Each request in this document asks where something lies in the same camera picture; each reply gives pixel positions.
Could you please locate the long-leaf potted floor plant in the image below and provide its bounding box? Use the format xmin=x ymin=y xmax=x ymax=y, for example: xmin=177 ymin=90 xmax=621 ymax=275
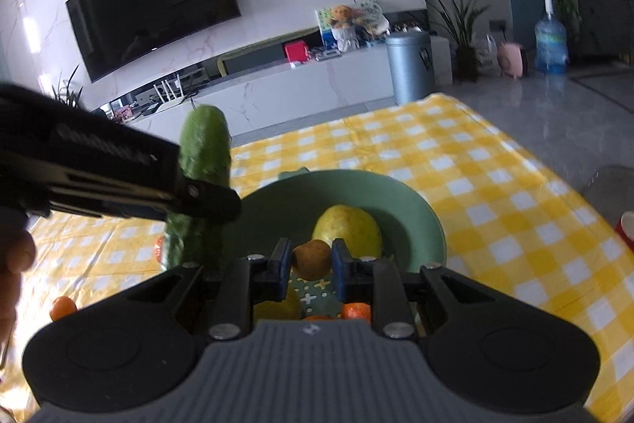
xmin=410 ymin=0 xmax=498 ymax=82

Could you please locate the brown kiwi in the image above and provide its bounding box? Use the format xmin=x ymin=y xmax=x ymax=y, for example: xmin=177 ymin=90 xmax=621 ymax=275
xmin=290 ymin=239 xmax=332 ymax=280

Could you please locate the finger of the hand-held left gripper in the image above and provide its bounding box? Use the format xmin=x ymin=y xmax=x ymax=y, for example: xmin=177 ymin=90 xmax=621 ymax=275
xmin=166 ymin=178 xmax=243 ymax=224

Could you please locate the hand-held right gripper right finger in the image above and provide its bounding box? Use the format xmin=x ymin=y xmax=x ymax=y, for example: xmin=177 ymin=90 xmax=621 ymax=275
xmin=331 ymin=237 xmax=516 ymax=341

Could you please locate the red cup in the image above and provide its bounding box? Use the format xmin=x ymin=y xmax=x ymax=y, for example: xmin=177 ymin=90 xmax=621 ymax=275
xmin=614 ymin=211 xmax=634 ymax=250

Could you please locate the dark drawer cabinet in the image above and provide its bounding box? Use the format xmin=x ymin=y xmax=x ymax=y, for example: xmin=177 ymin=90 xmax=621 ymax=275
xmin=569 ymin=0 xmax=634 ymax=57

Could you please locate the white marble television cabinet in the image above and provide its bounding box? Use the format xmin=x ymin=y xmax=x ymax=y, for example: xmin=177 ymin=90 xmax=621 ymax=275
xmin=42 ymin=34 xmax=454 ymax=146

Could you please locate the white plastic bag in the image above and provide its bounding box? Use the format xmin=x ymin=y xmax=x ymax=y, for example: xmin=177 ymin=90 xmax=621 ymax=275
xmin=475 ymin=34 xmax=501 ymax=74

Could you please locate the yellow checkered tablecloth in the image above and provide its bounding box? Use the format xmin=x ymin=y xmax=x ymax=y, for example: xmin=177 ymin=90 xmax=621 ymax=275
xmin=0 ymin=92 xmax=634 ymax=423

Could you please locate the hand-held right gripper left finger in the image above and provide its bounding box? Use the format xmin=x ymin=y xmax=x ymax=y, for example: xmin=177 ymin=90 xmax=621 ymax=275
xmin=111 ymin=237 xmax=293 ymax=342

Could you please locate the pink pig-shaped appliance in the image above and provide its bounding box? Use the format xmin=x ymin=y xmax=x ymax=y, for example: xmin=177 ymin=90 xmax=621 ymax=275
xmin=498 ymin=41 xmax=528 ymax=79

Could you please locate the person's left hand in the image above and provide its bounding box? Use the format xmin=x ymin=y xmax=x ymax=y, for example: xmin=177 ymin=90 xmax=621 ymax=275
xmin=0 ymin=225 xmax=38 ymax=345

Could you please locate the red box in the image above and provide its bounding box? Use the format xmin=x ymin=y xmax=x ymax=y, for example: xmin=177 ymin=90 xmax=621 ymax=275
xmin=284 ymin=40 xmax=310 ymax=66

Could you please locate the grey metal trash can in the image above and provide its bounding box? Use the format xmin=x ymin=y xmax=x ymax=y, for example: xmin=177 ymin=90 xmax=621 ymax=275
xmin=385 ymin=31 xmax=435 ymax=105

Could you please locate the black wall television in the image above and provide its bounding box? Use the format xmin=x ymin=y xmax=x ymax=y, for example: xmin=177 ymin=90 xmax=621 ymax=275
xmin=65 ymin=0 xmax=242 ymax=83

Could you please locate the green cucumber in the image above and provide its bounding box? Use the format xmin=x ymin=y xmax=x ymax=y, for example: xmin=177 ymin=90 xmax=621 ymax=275
xmin=163 ymin=104 xmax=233 ymax=272

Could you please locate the blue water jug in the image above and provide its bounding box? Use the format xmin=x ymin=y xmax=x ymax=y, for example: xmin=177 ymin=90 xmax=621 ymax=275
xmin=534 ymin=0 xmax=569 ymax=75

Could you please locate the green colander bowl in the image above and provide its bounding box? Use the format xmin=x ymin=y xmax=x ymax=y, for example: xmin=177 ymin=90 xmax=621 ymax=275
xmin=237 ymin=169 xmax=447 ymax=325

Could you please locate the small potted cabinet plant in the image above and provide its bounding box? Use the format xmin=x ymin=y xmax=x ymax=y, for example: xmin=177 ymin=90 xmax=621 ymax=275
xmin=50 ymin=65 xmax=85 ymax=109

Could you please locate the yellow-green pear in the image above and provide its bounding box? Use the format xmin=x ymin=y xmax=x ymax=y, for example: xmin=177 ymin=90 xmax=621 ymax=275
xmin=312 ymin=204 xmax=383 ymax=258
xmin=255 ymin=291 xmax=303 ymax=321

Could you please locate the white router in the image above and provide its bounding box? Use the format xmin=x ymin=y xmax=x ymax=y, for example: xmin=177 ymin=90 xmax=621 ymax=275
xmin=151 ymin=76 xmax=186 ymax=104

